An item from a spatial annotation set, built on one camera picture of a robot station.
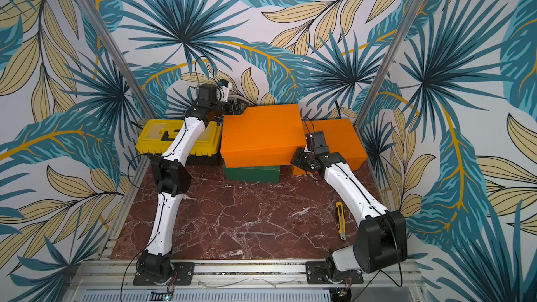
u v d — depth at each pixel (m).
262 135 0.83
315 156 0.62
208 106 0.77
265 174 0.92
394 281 0.43
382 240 0.41
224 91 0.85
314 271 0.73
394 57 0.90
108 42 0.84
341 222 0.85
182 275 0.75
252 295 0.70
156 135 0.92
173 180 0.64
